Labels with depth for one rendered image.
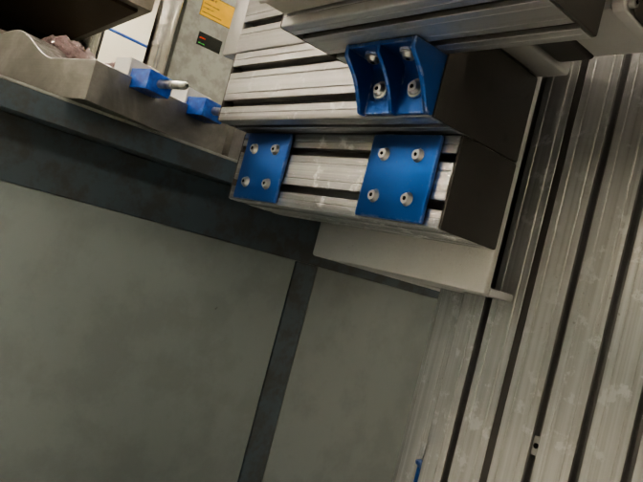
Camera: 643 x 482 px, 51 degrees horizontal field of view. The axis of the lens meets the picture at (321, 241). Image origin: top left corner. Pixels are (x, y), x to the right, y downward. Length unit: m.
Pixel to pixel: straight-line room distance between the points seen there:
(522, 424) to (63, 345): 0.66
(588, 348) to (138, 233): 0.68
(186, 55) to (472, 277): 1.53
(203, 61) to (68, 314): 1.22
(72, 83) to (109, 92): 0.05
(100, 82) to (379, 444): 0.91
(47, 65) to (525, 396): 0.76
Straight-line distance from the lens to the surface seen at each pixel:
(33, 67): 1.07
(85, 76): 0.96
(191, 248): 1.11
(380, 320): 1.37
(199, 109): 1.03
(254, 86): 0.83
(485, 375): 0.74
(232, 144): 1.15
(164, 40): 1.93
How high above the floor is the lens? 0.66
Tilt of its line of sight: 3 degrees up
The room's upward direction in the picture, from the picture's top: 15 degrees clockwise
